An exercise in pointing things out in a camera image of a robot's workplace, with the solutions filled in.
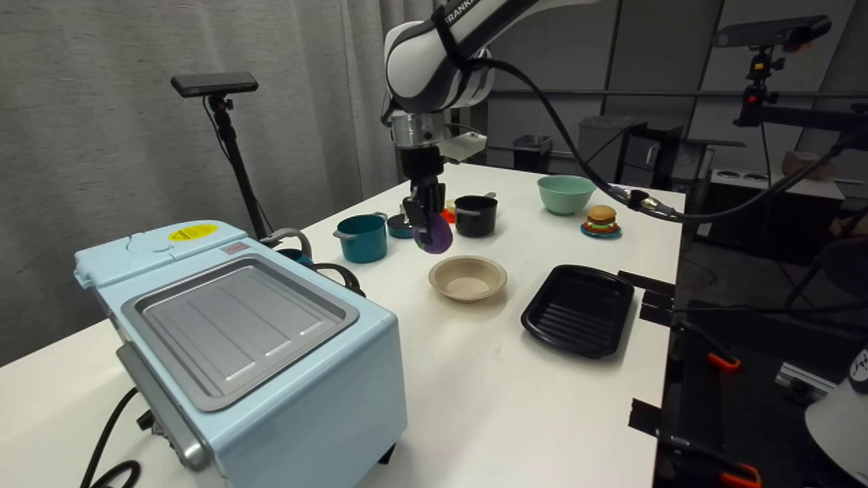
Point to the small dark toy object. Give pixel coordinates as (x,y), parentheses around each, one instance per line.
(398,227)

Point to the mint green bowl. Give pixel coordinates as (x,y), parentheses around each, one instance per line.
(565,194)

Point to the black camera on stand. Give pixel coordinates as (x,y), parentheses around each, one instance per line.
(775,30)

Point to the black camera bar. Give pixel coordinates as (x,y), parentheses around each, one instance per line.
(216,85)

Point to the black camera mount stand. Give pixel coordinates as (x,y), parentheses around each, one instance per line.
(756,85)

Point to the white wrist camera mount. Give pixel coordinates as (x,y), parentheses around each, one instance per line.
(465,146)

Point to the black grill pan tray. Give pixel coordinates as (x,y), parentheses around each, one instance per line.
(579,310)

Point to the light blue toaster oven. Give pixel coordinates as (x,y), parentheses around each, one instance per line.
(254,362)

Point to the grey cabinet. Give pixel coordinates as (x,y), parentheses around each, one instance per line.
(629,151)

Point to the white round lamp shade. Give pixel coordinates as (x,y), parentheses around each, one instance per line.
(843,429)

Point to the black toy pot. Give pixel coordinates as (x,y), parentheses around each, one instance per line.
(475,219)

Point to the teal toy pot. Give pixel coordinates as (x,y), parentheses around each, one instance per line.
(364,239)

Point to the yellow sticker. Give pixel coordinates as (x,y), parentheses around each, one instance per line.
(191,232)

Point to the black waste bin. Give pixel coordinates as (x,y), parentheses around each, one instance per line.
(532,152)

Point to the small teal plate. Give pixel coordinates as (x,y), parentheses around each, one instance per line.
(602,235)

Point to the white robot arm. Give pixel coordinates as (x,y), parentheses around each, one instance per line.
(444,49)

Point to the beige bowl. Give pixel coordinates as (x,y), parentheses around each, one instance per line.
(469,277)

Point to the small orange toy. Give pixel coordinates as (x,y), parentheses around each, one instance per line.
(450,216)

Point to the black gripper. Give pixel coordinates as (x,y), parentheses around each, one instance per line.
(421,151)

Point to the black tripod stand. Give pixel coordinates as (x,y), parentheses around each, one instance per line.
(237,165)

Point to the toy burger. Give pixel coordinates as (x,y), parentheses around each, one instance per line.
(602,219)

